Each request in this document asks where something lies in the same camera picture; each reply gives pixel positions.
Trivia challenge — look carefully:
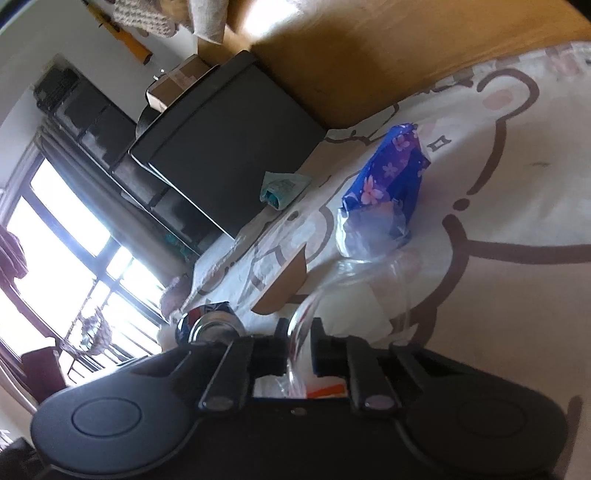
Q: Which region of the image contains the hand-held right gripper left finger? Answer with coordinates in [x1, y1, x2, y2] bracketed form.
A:
[124, 318, 289, 414]

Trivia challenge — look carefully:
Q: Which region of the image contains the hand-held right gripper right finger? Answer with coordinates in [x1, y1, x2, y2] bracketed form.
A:
[311, 318, 463, 412]

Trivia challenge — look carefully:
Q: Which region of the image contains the brown cardboard piece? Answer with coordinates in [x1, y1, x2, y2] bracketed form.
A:
[249, 244, 308, 315]

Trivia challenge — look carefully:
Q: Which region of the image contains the crushed blue soda can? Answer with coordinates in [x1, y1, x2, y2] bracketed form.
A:
[174, 302, 248, 348]

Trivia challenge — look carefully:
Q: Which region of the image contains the clear plastic bag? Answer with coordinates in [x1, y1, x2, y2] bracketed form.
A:
[277, 256, 417, 398]

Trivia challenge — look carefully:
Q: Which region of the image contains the green snack packet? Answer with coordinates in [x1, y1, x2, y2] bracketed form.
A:
[259, 171, 311, 212]

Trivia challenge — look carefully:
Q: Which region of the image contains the black balcony railing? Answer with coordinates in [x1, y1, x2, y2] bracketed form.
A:
[65, 277, 163, 376]

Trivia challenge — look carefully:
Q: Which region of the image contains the blue floral wrapper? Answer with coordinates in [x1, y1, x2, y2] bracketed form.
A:
[338, 123, 433, 259]

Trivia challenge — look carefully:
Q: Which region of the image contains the hanging net basket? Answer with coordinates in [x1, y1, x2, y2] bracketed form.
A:
[60, 281, 117, 357]

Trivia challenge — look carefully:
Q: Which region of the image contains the grey storage box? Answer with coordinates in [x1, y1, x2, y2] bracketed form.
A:
[128, 51, 329, 241]

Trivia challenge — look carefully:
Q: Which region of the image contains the grey-brown curtain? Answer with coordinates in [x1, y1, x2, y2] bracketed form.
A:
[34, 124, 195, 288]

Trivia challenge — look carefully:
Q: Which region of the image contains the printed blanket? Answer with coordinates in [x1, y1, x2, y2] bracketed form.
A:
[182, 41, 591, 462]

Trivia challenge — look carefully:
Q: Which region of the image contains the dark hanging cloth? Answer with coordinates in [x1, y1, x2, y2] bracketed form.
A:
[0, 226, 29, 278]

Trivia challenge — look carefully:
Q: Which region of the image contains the cardboard box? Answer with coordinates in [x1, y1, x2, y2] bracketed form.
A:
[145, 55, 221, 114]

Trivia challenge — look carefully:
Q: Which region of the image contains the black tall cabinet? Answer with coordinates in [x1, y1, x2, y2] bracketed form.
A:
[32, 53, 218, 259]

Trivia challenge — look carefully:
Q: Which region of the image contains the yellow wooden stick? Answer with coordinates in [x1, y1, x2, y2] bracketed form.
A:
[90, 4, 153, 64]

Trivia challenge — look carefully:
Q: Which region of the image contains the black window frame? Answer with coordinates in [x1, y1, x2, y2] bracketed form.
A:
[0, 152, 172, 370]

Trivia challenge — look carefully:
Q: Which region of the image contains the woven wall hanging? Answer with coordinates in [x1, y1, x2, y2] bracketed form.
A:
[111, 0, 232, 45]

